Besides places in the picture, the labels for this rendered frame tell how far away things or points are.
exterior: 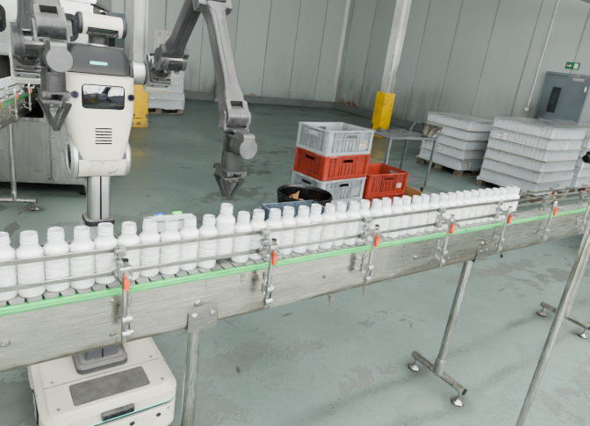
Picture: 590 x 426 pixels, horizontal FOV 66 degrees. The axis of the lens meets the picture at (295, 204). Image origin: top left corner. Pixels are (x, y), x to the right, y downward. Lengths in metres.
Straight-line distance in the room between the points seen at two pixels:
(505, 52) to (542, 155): 5.57
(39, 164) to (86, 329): 3.86
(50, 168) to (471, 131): 6.52
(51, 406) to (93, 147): 1.01
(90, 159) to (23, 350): 0.75
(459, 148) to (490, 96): 4.55
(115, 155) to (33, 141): 3.27
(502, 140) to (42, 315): 7.41
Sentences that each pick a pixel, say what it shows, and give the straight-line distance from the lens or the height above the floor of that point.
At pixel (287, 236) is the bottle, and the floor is 1.07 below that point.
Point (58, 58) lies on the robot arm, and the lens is 1.24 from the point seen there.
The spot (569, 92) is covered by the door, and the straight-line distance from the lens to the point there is 12.01.
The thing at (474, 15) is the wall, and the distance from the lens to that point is 13.65.
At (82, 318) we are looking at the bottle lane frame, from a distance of 1.35.
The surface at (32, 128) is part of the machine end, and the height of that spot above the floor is 0.67.
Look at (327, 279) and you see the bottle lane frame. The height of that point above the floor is 0.89.
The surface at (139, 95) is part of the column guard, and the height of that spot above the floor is 0.59.
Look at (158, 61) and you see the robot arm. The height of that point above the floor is 1.57.
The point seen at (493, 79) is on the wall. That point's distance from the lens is 12.97.
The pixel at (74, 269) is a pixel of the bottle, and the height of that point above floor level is 1.06.
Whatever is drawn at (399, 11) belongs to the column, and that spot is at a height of 2.95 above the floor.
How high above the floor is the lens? 1.66
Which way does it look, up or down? 18 degrees down
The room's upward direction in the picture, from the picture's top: 8 degrees clockwise
